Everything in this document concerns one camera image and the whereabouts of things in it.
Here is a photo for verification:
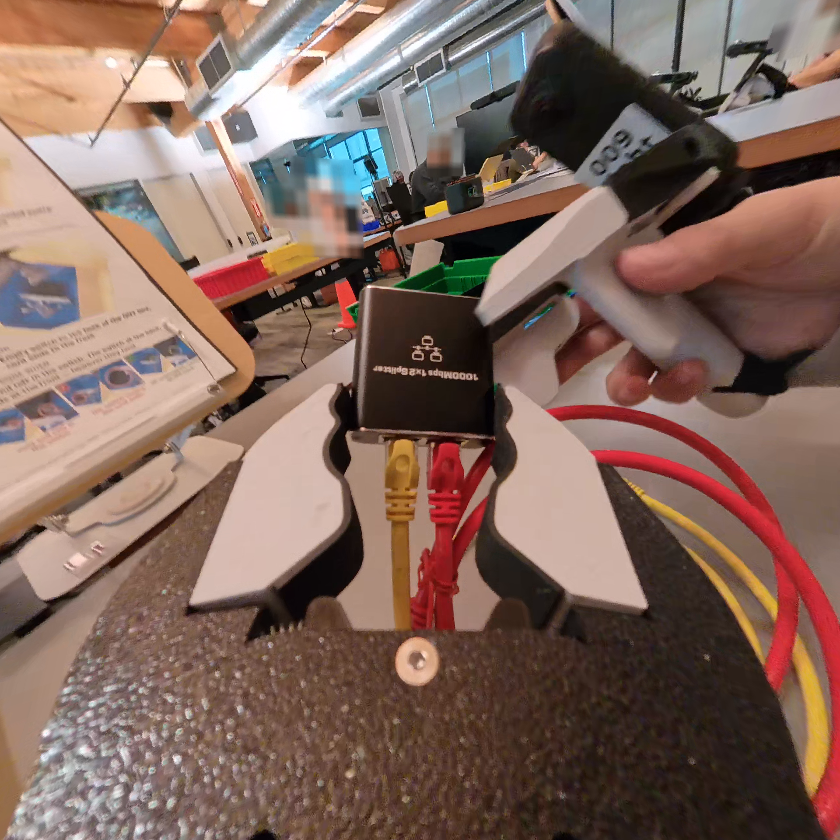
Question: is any orange traffic cone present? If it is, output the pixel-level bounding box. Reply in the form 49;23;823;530
334;279;361;333

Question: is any small yellow plastic bin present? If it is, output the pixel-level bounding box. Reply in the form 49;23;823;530
263;242;321;278

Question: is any yellow ethernet cable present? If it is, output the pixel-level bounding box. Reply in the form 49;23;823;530
384;437;832;802

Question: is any green plastic bin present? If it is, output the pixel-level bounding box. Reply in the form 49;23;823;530
348;256;504;330

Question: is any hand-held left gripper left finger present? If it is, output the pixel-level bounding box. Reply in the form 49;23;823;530
188;382;364;618

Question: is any black ethernet splitter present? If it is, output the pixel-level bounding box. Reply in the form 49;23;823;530
352;285;498;441

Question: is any red ethernet cable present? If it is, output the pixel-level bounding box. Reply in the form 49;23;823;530
410;405;840;836

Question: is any red plastic bin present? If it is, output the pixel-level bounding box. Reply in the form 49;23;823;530
193;258;271;301

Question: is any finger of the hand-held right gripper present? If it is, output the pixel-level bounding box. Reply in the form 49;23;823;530
495;294;580;406
476;167;724;330

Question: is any person's right hand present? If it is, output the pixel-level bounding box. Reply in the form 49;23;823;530
554;178;840;408

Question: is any wooden background desk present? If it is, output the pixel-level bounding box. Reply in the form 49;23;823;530
394;82;840;253

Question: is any silver ventilation duct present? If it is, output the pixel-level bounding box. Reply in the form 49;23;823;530
184;0;547;120

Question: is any instruction sheet board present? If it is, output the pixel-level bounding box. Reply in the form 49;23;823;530
0;119;257;546

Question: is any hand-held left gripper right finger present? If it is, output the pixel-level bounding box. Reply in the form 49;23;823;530
476;385;649;618

